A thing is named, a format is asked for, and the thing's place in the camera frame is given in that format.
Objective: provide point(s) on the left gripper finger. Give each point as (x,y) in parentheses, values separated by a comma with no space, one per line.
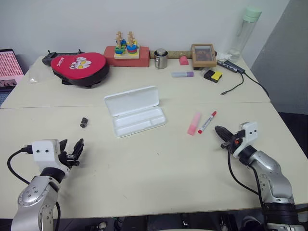
(63,145)
(79,148)

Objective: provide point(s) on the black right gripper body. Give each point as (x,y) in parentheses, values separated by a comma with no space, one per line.
(235,142)

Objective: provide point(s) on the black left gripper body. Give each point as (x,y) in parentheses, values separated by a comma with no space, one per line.
(68,161)

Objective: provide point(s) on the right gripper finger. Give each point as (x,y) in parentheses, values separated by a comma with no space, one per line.
(225,141)
(223,132)

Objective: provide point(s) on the red whiteboard marker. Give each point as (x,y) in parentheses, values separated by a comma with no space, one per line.
(206,122)

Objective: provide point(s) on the small black cylinder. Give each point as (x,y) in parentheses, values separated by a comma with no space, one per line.
(83,122)

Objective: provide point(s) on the pink eraser stick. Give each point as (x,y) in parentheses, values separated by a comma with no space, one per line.
(194,124)

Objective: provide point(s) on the white plastic pencil case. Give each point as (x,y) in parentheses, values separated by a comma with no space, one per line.
(134,113)

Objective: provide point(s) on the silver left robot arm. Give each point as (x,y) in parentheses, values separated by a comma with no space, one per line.
(33,195)

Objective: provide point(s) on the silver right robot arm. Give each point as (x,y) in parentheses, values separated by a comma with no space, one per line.
(272,173)

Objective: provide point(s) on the red heart-shaped bag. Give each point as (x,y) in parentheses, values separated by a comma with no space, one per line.
(79,67)

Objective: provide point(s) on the black board eraser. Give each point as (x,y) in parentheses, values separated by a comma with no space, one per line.
(208,74)

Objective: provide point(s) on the grey usb hub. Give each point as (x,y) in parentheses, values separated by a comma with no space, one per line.
(231,65)

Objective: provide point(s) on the clear tube purple cap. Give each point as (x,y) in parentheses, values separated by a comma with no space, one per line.
(182,74)

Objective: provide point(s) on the crumpled white tissue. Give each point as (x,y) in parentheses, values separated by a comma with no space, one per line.
(223,56)

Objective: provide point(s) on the dark rounded shape under table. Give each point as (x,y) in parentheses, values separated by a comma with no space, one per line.
(250,221)

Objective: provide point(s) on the small pink block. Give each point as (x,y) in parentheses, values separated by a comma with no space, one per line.
(183,60)

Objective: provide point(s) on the black remote controller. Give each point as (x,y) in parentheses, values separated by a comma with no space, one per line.
(47,59)

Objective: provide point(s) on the steel mug with lid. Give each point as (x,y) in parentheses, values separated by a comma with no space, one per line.
(160,59)

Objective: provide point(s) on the pink patterned panel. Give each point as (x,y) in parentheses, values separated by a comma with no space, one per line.
(8,65)

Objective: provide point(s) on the glass bottle green lid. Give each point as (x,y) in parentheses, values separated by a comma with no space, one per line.
(243,33)

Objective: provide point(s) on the red brick block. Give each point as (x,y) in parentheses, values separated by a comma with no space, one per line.
(142,60)

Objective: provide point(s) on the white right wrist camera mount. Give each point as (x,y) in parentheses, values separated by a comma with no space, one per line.
(249,137)

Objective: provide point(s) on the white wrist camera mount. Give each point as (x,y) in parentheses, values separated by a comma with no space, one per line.
(249,137)
(44,154)

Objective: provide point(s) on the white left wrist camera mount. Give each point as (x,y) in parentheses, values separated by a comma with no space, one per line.
(44,154)

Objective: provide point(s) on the wooden picture frame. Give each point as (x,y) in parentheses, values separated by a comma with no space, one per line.
(203,55)

